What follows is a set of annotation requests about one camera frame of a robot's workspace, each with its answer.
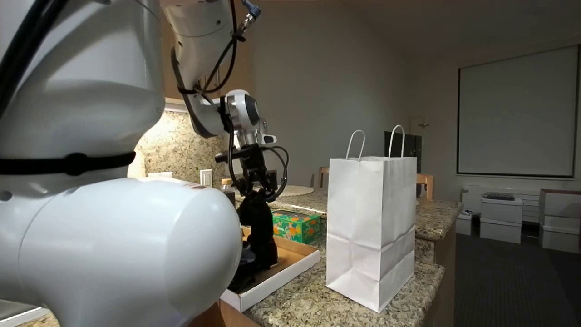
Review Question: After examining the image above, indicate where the wooden wall cabinet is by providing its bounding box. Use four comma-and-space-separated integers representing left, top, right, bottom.
158, 11, 189, 115

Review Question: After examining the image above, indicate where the green patterned tissue box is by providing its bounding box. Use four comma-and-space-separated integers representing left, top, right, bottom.
271, 209, 323, 245

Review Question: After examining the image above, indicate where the white shallow tray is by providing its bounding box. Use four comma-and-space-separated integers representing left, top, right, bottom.
218, 233, 323, 314

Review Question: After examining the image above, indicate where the white projector screen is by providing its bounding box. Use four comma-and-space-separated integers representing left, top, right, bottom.
456, 44, 581, 180

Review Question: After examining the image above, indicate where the white paper bag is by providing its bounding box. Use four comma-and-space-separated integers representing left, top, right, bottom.
325, 124, 419, 314

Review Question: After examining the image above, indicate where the dark brown bottle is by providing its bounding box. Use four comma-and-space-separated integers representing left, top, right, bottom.
220, 176, 240, 205

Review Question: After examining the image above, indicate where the black flat screen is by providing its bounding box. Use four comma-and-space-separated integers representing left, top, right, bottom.
383, 129, 423, 175

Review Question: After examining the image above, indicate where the white drawer cabinet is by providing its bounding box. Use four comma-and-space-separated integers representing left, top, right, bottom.
539, 187, 581, 255

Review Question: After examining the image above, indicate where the small white storage box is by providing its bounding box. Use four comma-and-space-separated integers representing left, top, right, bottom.
454, 207, 476, 236

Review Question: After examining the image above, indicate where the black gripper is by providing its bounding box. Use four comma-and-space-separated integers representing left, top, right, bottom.
232, 144, 276, 205

